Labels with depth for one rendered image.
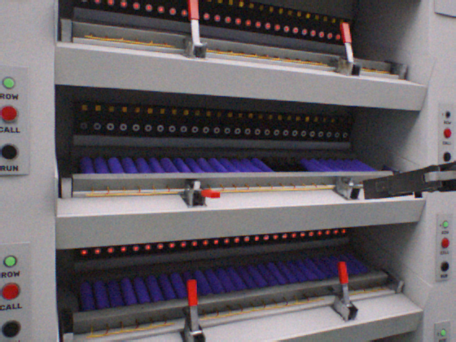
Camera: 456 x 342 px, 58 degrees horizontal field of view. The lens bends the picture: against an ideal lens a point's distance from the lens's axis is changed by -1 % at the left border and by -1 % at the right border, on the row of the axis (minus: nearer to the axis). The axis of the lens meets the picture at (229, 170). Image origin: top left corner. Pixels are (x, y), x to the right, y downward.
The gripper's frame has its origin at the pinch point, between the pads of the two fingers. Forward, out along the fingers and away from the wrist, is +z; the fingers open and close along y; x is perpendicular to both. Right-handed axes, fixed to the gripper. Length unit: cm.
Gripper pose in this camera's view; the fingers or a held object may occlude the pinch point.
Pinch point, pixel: (387, 187)
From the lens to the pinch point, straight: 65.0
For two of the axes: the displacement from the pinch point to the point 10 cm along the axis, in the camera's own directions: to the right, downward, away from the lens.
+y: 9.1, -0.1, 4.1
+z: -4.1, 1.4, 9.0
